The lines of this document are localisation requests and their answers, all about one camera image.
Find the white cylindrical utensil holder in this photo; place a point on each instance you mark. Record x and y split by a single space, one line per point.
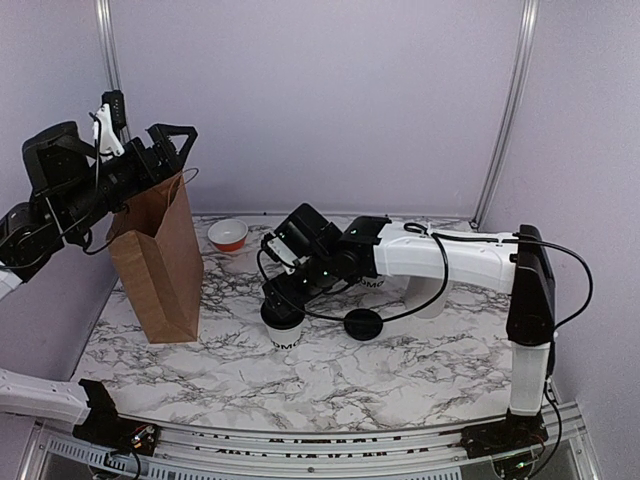
419 290

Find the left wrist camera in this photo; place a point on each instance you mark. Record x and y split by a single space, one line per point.
108 123

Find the white paper cup stack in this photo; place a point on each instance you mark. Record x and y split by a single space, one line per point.
372 283

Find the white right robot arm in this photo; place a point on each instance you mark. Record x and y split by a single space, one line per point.
516 264

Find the right aluminium frame post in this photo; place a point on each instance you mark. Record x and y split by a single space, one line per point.
515 92

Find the left aluminium frame post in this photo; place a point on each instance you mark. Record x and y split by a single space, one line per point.
108 44

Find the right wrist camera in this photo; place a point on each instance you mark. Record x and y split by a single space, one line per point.
280 253

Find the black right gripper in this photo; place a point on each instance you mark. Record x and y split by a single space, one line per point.
292 297

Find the aluminium frame post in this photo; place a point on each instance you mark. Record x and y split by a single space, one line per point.
108 44
515 92

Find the orange white bowl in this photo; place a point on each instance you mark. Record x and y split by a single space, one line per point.
228 235

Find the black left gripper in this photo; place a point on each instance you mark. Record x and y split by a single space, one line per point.
150 173

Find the white paper coffee cup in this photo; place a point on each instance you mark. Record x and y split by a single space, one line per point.
285 339

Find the black plastic cup lid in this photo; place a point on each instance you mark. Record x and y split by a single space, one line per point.
363 324

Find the aluminium front rail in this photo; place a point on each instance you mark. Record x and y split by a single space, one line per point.
464 450

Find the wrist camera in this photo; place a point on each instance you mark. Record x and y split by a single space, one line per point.
108 123
280 253

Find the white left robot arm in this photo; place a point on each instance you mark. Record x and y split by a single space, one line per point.
31 234

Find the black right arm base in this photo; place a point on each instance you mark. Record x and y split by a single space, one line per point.
514 432

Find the brown paper bag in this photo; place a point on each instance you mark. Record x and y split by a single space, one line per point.
154 248

